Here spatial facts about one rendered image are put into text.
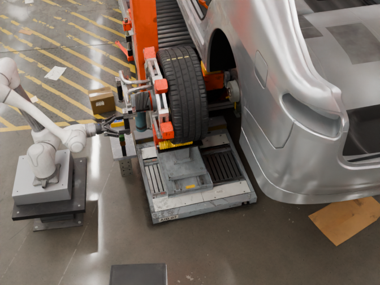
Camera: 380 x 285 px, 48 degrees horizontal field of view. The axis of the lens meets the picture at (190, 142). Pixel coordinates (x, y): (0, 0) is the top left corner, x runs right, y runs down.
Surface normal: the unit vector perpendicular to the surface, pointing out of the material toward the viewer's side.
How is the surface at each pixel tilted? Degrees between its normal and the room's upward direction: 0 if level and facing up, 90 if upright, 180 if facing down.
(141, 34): 90
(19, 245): 0
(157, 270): 0
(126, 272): 0
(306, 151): 89
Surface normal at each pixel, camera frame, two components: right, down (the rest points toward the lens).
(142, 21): 0.25, 0.70
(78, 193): 0.00, -0.69
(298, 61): -0.26, -0.45
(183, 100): 0.20, 0.17
